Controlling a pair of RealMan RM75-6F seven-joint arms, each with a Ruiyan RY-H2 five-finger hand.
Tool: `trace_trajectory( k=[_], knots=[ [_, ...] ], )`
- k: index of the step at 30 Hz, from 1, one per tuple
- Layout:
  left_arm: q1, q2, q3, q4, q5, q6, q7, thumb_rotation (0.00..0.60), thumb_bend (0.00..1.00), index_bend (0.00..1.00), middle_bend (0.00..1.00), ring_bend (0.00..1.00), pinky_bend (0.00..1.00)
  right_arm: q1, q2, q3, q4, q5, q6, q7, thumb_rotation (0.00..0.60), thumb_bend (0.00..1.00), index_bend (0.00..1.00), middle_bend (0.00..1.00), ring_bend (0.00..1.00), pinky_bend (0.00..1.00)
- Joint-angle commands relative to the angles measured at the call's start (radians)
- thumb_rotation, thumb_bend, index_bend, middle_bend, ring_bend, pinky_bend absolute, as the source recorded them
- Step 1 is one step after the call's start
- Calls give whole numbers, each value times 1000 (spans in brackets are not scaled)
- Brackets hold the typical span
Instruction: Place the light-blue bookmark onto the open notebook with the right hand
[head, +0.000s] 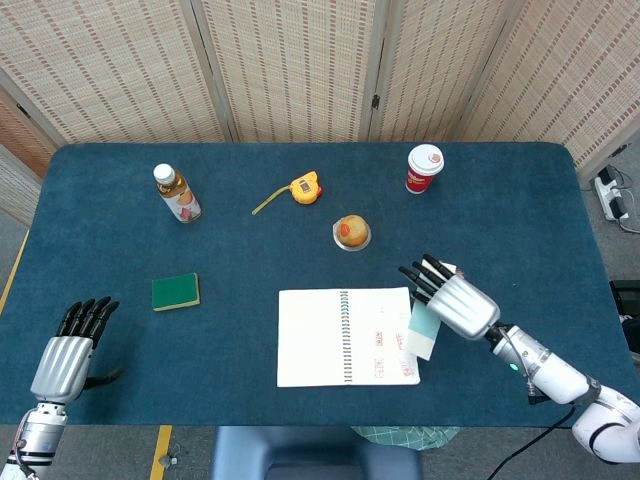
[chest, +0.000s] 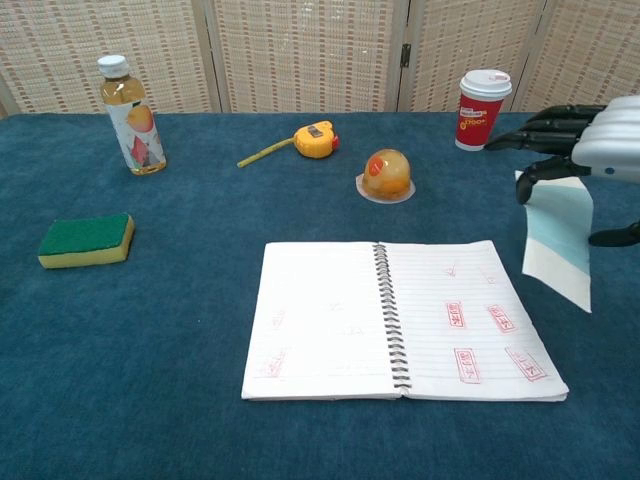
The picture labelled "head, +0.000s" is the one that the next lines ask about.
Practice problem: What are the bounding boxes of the woven bamboo screen panel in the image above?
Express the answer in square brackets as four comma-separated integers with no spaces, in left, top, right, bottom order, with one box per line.
[0,144,44,229]
[0,69,66,179]
[369,0,526,145]
[459,0,640,174]
[0,0,236,146]
[192,0,389,145]

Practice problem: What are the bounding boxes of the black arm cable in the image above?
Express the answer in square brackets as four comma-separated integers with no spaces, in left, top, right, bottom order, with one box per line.
[482,403,577,480]

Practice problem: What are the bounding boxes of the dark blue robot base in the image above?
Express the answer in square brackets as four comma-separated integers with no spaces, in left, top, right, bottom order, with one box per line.
[209,425,425,480]

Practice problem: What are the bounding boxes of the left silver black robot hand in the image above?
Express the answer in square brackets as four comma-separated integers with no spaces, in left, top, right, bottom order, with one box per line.
[30,295,124,405]

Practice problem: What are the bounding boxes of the blue felt table cover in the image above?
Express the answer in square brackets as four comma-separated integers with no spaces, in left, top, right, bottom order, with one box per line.
[0,142,640,429]

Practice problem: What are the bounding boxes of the yellow tape measure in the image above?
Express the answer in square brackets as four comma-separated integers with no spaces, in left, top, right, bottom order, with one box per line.
[251,170,325,217]

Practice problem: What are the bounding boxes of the bun in foil cup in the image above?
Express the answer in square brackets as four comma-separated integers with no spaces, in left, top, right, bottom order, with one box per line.
[331,214,373,251]

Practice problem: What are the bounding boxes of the green checked cloth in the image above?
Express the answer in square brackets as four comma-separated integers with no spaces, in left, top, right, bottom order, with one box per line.
[349,425,459,452]

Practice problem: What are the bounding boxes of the black box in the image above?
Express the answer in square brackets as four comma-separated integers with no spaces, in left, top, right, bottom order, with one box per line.
[609,278,640,321]

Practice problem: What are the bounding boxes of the open white spiral notebook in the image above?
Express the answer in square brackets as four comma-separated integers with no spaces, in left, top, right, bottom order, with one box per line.
[276,286,422,389]

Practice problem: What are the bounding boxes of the green yellow scouring sponge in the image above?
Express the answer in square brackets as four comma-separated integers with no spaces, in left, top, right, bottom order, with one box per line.
[151,272,202,313]

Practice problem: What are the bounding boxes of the white power strip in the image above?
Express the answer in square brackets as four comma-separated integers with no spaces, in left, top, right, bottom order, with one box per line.
[593,167,630,222]

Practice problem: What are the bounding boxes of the blue white tasselled bookmark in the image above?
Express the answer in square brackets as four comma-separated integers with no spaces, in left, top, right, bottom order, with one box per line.
[407,259,465,361]

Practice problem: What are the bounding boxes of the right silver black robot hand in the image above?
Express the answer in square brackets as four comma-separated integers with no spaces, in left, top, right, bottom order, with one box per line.
[398,253,501,341]

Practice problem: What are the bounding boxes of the red paper cup white lid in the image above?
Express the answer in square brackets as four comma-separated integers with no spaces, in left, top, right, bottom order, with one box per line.
[404,143,446,195]

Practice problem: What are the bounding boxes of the tea bottle with white cap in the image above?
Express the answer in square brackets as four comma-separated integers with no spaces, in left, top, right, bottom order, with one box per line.
[152,163,204,225]

